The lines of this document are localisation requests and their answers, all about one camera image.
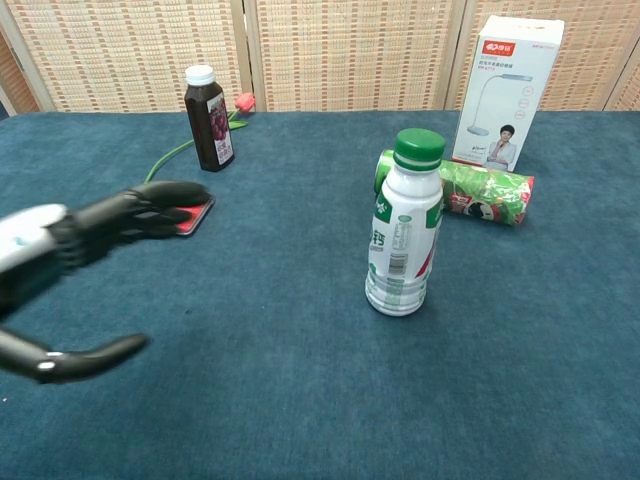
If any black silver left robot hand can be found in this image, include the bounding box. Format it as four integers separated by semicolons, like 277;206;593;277
0;179;211;386

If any white green-labelled plastic bottle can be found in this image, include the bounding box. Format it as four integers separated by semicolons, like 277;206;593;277
363;158;446;318

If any green bottle cap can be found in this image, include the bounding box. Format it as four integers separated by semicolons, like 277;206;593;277
392;128;447;170

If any dark brown bottle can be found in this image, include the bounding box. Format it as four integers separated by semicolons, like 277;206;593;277
183;65;237;174

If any red pad in clear case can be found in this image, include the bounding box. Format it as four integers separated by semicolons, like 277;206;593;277
173;192;218;238

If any red artificial tulip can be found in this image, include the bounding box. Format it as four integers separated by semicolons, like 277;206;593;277
144;91;257;184

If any blue table cloth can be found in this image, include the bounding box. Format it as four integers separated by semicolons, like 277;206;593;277
0;109;640;480

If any bamboo folding screen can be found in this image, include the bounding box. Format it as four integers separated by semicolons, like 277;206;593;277
0;0;640;119

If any green chips can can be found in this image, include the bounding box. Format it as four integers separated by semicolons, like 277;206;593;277
372;148;537;232

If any white desk lamp box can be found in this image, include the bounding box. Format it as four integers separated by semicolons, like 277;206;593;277
451;14;567;174

